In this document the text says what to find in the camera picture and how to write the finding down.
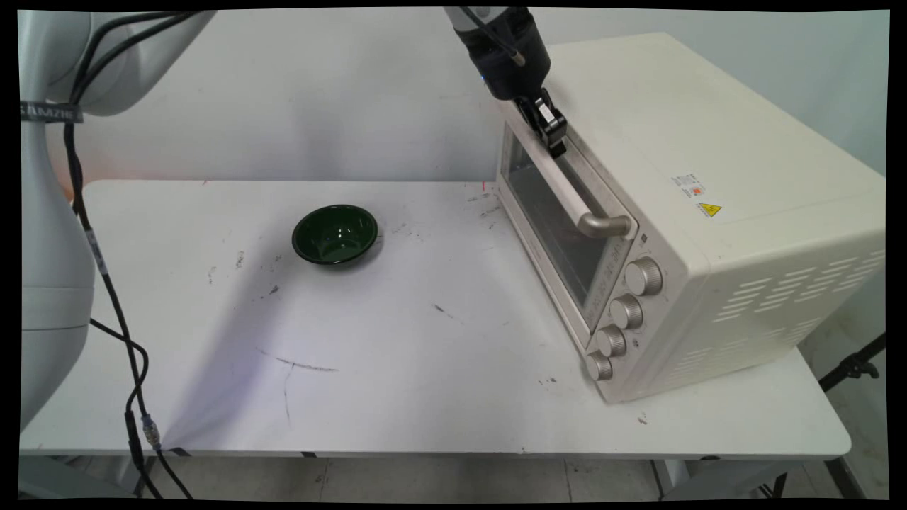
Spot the black cable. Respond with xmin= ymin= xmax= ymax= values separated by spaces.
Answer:
xmin=62 ymin=10 xmax=196 ymax=500
xmin=89 ymin=319 xmax=164 ymax=500

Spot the glass oven door with handle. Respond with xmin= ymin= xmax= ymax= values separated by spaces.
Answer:
xmin=495 ymin=99 xmax=638 ymax=351

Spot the black tripod stand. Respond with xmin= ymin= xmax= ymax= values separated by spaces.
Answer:
xmin=818 ymin=332 xmax=887 ymax=392

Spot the cream toaster oven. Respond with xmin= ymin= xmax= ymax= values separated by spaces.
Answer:
xmin=484 ymin=32 xmax=886 ymax=404

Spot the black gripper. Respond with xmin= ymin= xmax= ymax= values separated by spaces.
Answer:
xmin=457 ymin=8 xmax=568 ymax=159

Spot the dark green bowl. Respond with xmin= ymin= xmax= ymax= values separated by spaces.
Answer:
xmin=291 ymin=204 xmax=380 ymax=267

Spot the grey strap on arm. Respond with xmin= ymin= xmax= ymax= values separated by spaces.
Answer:
xmin=20 ymin=102 xmax=85 ymax=125

